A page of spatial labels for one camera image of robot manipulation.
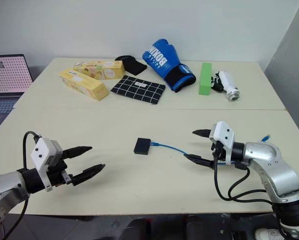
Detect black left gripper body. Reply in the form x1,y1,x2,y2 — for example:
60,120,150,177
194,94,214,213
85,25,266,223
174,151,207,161
47,152,74,188

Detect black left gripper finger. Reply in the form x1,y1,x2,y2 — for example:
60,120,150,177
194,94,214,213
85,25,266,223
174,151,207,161
71,163,106,187
61,146,93,161

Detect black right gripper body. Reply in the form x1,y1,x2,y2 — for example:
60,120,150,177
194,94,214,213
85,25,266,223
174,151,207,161
210,141,227,161

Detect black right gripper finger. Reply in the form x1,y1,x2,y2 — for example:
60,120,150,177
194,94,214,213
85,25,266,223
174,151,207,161
183,154,216,170
192,128,211,139

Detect black adapter box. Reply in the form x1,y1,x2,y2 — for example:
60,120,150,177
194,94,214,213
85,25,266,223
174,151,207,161
133,137,152,156

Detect green rectangular block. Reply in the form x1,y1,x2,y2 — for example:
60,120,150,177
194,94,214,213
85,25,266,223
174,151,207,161
198,62,213,96

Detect white handheld device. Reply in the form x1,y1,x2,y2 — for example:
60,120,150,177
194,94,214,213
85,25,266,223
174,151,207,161
218,69,241,102

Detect yellow snack box plain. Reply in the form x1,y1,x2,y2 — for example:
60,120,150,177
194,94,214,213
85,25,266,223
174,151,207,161
58,68,110,102

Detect blue boxing glove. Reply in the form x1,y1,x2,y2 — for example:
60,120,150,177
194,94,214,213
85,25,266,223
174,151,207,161
142,38,197,93

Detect black white grid pouch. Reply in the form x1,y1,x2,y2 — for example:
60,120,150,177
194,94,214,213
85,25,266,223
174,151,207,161
110,74,167,105

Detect yellow snack box colourful print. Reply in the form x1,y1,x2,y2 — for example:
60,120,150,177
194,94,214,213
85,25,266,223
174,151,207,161
73,60,125,81

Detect white shoe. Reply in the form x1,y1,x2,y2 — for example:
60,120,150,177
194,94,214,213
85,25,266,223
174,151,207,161
254,227,283,240

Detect black folded cloth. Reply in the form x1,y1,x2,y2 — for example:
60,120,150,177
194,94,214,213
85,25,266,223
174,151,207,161
114,55,148,76

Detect laptop with pink screen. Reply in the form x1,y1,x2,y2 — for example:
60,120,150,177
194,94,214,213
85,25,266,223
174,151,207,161
0,53,33,132

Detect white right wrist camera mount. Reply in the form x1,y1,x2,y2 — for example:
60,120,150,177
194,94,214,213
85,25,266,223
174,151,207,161
209,121,236,166

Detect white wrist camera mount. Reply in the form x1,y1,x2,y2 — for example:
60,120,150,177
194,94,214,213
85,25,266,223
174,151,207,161
30,137,63,193
209,121,236,166

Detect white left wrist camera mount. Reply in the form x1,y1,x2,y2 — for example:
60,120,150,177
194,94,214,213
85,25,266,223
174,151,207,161
30,137,63,193

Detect blue Ethernet cable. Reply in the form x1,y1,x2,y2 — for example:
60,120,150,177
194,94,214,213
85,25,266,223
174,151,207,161
149,134,272,166

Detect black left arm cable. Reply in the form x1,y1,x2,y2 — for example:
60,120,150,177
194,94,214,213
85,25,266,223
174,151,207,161
4,130,42,240

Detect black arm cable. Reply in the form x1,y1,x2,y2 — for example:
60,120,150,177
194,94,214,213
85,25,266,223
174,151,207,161
212,149,275,206
4,130,42,240

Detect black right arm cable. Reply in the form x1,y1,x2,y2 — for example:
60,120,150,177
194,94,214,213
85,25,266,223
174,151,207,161
212,149,275,206

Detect black strap with white print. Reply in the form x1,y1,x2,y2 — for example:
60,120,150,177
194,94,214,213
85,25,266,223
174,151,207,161
210,71,225,93

